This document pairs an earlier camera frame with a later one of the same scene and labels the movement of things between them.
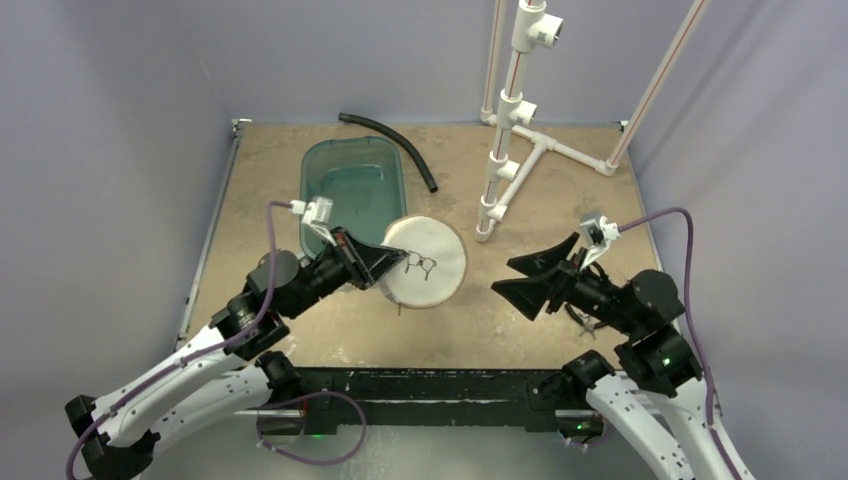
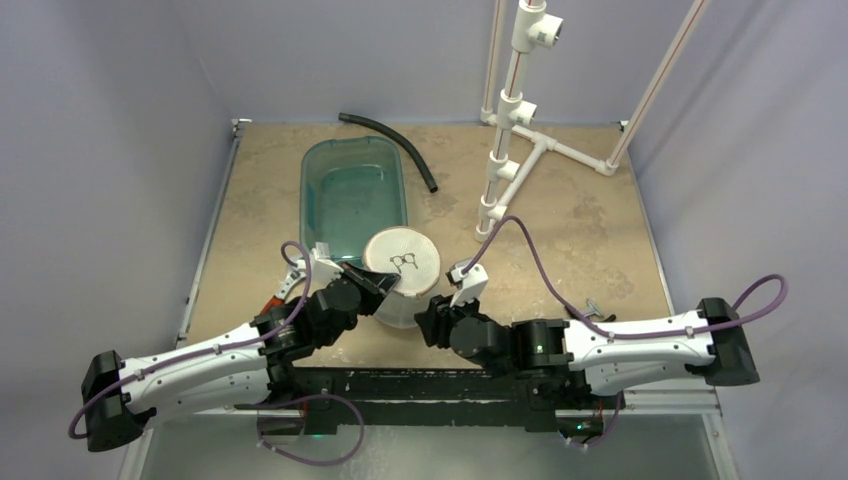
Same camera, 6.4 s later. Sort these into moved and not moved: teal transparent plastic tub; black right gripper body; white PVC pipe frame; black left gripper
Moved: black left gripper; black right gripper body
Not moved: white PVC pipe frame; teal transparent plastic tub
